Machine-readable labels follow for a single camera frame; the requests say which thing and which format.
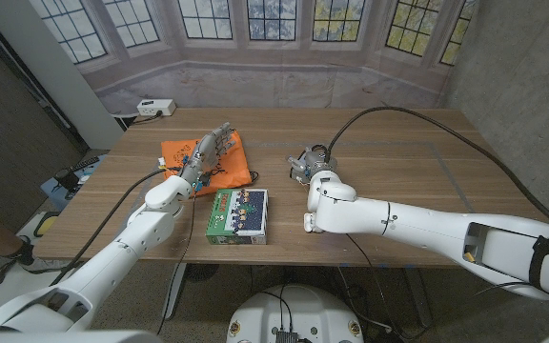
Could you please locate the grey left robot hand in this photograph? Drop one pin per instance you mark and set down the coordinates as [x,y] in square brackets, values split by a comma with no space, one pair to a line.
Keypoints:
[208,152]

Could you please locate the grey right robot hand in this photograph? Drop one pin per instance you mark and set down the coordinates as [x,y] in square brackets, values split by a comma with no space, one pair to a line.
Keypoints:
[317,162]

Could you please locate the grey combination lock box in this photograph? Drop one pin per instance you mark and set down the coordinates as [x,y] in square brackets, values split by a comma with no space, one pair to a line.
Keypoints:
[296,178]

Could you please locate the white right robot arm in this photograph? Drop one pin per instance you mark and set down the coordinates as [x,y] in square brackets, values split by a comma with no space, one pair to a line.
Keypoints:
[446,228]

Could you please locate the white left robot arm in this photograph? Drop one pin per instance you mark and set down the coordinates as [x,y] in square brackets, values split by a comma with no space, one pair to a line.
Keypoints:
[107,262]

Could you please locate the white earbud case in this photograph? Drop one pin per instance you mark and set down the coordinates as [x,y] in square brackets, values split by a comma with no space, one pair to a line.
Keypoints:
[308,224]

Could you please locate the white power strip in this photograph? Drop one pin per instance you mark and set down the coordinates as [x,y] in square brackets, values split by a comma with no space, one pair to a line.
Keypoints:
[155,107]

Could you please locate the green printed cardboard box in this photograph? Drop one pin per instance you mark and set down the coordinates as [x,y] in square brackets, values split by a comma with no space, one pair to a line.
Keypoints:
[236,216]

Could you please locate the printed window backdrop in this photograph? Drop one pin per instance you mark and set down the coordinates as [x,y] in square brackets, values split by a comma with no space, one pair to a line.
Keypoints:
[274,81]

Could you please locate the black round fan base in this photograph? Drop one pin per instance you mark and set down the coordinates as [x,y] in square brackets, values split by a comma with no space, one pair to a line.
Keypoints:
[201,271]

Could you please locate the grey metal table leg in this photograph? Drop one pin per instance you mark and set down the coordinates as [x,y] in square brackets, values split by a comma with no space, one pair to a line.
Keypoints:
[420,300]
[173,290]

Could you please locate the black round device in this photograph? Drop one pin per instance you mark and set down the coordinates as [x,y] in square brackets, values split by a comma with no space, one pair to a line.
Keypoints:
[67,180]

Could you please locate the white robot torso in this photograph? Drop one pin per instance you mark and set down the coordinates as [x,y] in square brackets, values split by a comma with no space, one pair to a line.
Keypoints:
[298,309]

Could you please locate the yellow black floor object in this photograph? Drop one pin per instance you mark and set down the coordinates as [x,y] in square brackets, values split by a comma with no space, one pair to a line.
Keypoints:
[46,225]

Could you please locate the white floor mat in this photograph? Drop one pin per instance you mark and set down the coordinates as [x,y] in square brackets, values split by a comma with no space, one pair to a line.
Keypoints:
[17,286]

